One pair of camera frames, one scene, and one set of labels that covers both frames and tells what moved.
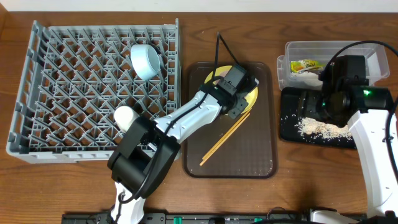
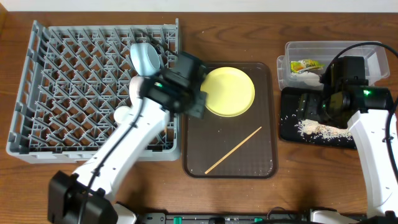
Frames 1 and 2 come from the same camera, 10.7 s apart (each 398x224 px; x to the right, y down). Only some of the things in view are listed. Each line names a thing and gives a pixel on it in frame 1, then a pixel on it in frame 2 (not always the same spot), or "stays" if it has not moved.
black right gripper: [311, 101] stays
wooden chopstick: [224, 139] -> [234, 149]
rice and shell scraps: [311, 126] stays
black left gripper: [241, 106] -> [198, 101]
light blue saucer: [145, 60] stays
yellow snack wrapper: [297, 66] stays
